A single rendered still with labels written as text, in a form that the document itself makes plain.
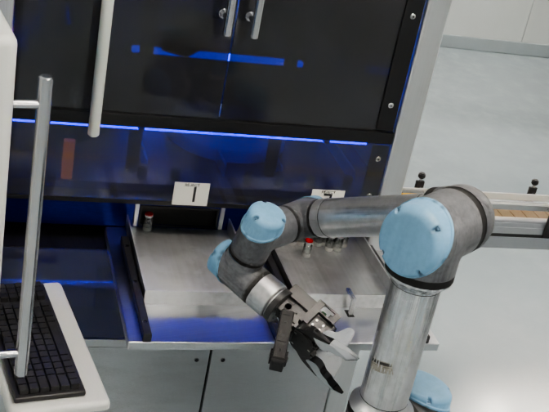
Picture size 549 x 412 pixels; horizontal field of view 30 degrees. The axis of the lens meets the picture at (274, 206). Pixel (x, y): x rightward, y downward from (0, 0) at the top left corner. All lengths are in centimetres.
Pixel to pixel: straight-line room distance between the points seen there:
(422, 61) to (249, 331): 75
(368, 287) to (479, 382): 148
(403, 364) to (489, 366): 227
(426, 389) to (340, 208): 37
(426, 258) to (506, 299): 289
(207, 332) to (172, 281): 20
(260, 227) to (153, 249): 62
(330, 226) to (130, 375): 94
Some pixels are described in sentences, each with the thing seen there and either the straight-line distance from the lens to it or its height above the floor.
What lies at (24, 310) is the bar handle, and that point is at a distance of 191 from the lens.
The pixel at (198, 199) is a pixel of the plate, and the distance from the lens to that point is 243.
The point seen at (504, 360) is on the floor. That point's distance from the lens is 406.
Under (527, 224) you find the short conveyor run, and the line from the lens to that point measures 292.
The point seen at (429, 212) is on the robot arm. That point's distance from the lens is 160.
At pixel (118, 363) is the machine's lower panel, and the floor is 53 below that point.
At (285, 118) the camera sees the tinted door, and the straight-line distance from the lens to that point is 240.
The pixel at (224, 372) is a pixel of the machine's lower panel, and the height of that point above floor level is 50.
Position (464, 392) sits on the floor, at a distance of 381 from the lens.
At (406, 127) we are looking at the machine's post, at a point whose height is 123.
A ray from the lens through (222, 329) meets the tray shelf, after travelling 220.
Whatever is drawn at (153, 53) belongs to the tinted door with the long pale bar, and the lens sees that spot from 227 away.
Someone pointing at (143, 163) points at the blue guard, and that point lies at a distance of 237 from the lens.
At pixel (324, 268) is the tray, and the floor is 88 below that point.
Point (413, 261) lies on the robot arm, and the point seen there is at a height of 135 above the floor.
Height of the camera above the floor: 209
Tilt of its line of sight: 26 degrees down
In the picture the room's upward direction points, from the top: 11 degrees clockwise
